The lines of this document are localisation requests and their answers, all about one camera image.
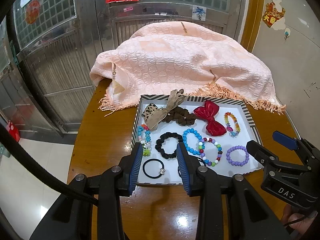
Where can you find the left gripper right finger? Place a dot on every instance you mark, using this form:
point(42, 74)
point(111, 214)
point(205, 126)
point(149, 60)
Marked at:
point(188, 166)

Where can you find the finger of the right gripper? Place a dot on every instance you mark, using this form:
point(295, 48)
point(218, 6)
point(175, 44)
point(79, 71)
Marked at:
point(286, 141)
point(269, 160)

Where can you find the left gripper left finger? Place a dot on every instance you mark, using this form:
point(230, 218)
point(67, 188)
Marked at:
point(130, 166)

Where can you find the black scrunchie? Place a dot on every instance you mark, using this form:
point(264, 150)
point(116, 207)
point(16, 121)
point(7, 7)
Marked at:
point(162, 139)

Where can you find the brown scrunchie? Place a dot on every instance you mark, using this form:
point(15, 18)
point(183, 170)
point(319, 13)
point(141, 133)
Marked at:
point(181, 116)

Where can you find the red satin bow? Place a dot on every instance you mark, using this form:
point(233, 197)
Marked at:
point(207, 112)

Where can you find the leopard print bow scrunchie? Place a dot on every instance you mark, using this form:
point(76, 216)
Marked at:
point(153, 115)

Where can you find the right hand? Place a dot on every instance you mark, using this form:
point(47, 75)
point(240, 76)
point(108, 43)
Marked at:
point(301, 226)

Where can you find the striped white tray box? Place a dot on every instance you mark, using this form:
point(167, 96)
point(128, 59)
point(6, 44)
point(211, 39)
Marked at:
point(155, 170)

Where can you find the pink fringed blanket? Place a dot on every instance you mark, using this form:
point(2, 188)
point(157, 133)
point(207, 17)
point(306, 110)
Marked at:
point(166, 56)

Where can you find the red plastic container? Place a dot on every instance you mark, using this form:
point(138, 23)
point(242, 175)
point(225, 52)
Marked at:
point(13, 131)

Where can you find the red wall decoration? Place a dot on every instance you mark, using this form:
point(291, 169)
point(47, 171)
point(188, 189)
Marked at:
point(274, 15)

